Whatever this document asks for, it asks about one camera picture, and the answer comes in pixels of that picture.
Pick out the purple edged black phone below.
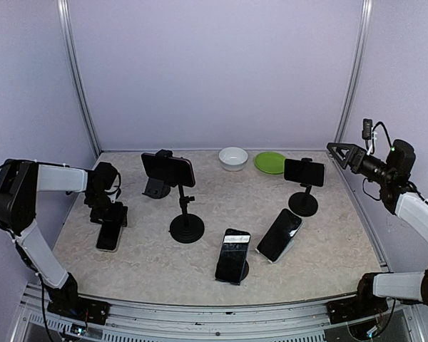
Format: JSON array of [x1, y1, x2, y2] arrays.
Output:
[[141, 152, 195, 187]]

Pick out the dark round base phone stand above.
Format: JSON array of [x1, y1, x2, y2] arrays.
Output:
[[240, 261, 250, 281]]

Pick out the small dark grey phone stand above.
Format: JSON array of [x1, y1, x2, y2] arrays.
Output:
[[143, 177, 170, 200]]

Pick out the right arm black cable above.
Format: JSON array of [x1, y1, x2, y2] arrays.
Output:
[[362, 120, 425, 202]]

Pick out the tall black pole phone stand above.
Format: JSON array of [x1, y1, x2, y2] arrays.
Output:
[[156, 150, 205, 244]]

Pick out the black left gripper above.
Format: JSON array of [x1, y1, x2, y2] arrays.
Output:
[[86, 190, 128, 226]]

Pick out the blue edged black phone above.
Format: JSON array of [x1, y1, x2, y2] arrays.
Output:
[[215, 228, 251, 285]]

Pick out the aluminium frame post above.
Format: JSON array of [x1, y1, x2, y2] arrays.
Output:
[[57, 0, 102, 157], [335, 0, 373, 143]]

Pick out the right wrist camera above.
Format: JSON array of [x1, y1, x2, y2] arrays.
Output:
[[362, 118, 375, 155]]

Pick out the black phone on short stand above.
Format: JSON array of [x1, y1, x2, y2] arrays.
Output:
[[284, 159, 325, 187]]

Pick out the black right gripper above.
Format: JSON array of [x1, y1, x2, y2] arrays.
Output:
[[328, 142, 394, 185]]

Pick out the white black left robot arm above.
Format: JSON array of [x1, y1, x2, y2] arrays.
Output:
[[0, 159, 126, 317]]

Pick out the aluminium front rail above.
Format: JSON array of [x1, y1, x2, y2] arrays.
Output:
[[7, 284, 428, 341]]

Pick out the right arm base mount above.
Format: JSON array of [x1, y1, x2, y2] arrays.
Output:
[[326, 296, 389, 324]]

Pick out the right aluminium frame post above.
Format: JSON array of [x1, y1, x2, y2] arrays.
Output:
[[335, 0, 373, 143]]

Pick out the phone with clear case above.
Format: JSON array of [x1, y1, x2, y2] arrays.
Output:
[[96, 222, 122, 252]]

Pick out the left aluminium frame post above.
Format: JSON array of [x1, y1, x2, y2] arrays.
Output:
[[57, 0, 102, 157]]

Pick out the short black pole phone stand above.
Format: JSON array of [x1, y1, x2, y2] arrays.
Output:
[[288, 157, 318, 217]]

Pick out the black phone on white stand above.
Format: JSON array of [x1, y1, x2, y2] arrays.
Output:
[[256, 208, 303, 261]]

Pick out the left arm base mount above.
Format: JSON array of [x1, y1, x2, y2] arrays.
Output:
[[47, 297, 111, 326]]

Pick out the green plate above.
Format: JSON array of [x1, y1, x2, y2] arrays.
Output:
[[254, 151, 286, 175]]

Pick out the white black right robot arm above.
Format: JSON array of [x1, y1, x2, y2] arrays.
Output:
[[327, 139, 428, 316]]

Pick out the white ceramic bowl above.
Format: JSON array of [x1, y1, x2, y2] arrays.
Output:
[[218, 147, 248, 172]]

